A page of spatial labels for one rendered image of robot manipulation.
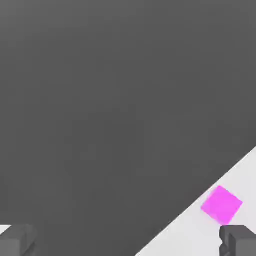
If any small magenta cube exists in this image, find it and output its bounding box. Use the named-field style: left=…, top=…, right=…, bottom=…
left=200, top=185, right=244, bottom=226

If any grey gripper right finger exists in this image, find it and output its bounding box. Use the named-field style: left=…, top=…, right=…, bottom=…
left=219, top=224, right=256, bottom=256

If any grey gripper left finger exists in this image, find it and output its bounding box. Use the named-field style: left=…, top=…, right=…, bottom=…
left=0, top=224, right=38, bottom=256

